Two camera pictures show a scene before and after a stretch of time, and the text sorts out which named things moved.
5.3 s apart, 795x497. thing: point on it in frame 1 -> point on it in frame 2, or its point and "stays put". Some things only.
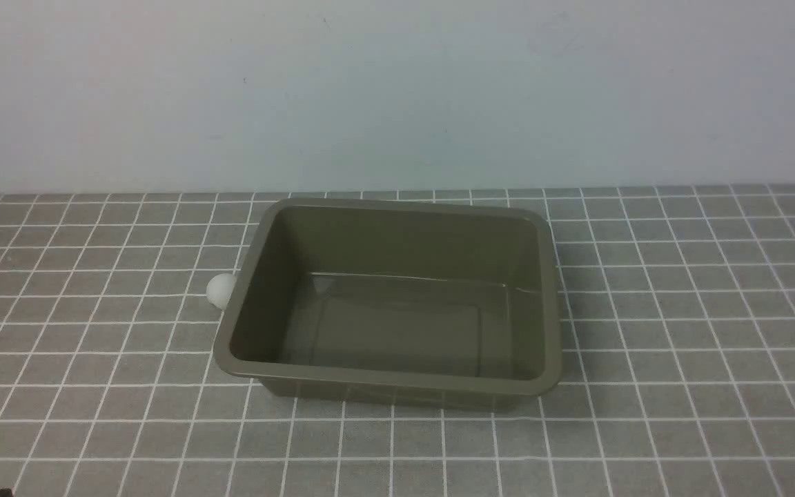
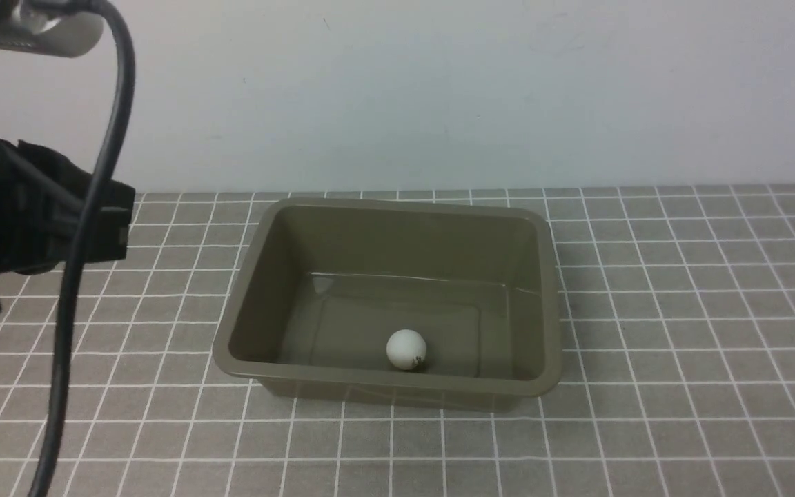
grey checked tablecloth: (699, 355) stays put
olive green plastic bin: (394, 304) stays put
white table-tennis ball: (220, 289) -> (406, 349)
